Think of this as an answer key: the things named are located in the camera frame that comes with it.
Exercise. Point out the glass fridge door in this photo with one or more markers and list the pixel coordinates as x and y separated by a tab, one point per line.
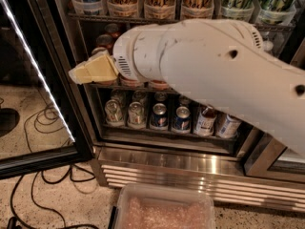
41	125

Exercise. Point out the pepsi can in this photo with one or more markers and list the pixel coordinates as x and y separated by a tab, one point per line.
159	117
182	120

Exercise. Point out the left tea bottle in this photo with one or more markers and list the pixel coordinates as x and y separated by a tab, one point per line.
204	125

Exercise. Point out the clear plastic bin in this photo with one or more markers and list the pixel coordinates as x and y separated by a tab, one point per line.
142	206

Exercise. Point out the front right coca-cola can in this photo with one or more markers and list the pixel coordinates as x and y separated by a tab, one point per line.
158	85

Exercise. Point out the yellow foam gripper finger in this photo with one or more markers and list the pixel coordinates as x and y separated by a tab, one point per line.
98	68

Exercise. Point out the stainless steel fridge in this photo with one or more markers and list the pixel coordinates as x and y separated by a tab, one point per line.
250	169

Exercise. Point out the second row left coke can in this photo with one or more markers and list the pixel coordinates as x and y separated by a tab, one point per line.
106	41

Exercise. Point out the front middle coca-cola can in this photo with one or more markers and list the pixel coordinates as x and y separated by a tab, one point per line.
130	83

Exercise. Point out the left green soda can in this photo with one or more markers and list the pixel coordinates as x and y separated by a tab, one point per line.
114	114

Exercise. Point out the top wire shelf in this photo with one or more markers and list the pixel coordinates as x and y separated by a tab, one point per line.
106	18

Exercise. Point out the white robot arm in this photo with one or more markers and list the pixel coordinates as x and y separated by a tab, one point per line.
213	62

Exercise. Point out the coca-cola can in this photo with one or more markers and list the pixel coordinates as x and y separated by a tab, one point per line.
158	85
130	83

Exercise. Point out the right pepsi can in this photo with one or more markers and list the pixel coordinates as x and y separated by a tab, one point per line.
182	120

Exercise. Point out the green soda can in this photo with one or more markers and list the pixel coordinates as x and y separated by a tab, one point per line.
136	115
114	114

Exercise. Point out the left pepsi can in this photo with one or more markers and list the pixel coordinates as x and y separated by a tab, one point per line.
159	117

